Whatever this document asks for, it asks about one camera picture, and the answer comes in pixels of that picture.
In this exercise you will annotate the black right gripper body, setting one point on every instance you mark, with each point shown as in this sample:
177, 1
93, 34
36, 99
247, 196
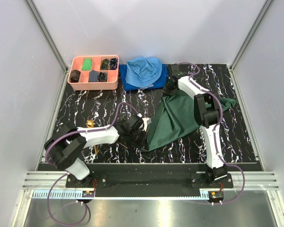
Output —
169, 89

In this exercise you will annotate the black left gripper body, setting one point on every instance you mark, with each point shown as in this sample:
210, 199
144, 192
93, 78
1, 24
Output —
138, 136

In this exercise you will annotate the dark green cloth napkin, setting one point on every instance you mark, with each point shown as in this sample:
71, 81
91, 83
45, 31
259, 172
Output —
173, 119

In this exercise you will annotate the gold spoon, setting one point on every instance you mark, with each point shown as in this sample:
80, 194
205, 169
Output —
90, 124

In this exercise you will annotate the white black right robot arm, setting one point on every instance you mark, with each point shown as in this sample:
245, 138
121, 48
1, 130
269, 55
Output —
208, 115

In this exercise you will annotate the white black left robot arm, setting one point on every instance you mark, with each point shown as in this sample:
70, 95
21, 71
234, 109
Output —
64, 147

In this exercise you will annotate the light blue bucket hat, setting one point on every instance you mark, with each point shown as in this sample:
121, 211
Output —
143, 71

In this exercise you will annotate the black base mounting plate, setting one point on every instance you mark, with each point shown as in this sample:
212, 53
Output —
148, 180

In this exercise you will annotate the black marble pattern mat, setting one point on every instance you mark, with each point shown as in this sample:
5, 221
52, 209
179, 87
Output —
99, 106

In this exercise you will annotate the blue folded cloth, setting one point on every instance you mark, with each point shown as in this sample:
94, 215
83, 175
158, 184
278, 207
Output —
160, 83

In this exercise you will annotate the black blue rolled sock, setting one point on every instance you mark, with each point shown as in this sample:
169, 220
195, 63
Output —
113, 63

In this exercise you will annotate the black patterned rolled sock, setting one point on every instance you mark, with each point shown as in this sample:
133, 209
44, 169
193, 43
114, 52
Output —
102, 77

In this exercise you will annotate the black yellow rolled sock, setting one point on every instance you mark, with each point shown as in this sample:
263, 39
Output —
104, 64

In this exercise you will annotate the grey folded cloth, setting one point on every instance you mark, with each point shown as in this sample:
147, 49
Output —
93, 76

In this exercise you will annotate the pink compartment tray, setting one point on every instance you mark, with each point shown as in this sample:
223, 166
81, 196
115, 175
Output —
83, 84

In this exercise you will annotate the green rolled cloth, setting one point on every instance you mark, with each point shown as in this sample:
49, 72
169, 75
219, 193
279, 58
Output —
87, 64

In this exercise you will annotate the dark rolled sock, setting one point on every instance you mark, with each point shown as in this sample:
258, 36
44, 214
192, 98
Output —
75, 76

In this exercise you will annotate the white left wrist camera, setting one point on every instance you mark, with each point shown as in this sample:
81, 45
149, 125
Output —
146, 122

